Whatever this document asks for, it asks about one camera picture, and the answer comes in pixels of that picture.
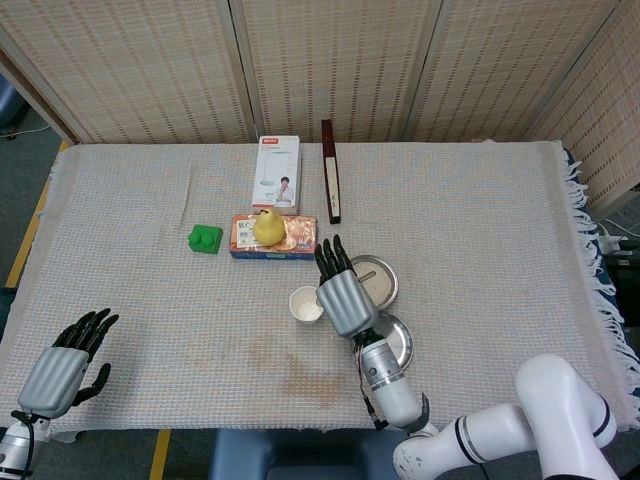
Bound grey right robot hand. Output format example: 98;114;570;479
313;233;380;340

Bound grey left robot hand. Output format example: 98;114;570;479
17;308;120;419

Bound white paper cup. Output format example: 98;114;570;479
289;285;326;327

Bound steel bowl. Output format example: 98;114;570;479
349;253;401;314

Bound steel plate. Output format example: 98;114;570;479
372;312;415;374

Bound orange and blue carton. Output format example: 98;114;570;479
229;213;320;261

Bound yellow pear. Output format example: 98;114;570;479
253;208;287;247

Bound beige waffle tablecloth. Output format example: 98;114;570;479
0;138;626;444

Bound dark red long box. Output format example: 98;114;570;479
320;118;345;225

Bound white lamp box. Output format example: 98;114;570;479
250;134;303;216

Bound green toy brick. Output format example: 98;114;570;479
188;224;224;256

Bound woven bamboo screen panel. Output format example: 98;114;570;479
227;0;446;144
407;0;631;144
524;0;640;216
0;0;251;146

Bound white power strip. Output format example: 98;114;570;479
597;233;640;261

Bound black box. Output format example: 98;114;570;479
599;254;640;321

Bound blue round container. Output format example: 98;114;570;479
0;77;26;129

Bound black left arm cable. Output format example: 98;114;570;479
10;409;39;480

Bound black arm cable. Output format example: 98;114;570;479
368;399;389;432
10;409;39;480

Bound coloured right wrist wires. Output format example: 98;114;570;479
352;334;374;406

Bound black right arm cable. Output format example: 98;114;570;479
368;399;389;432

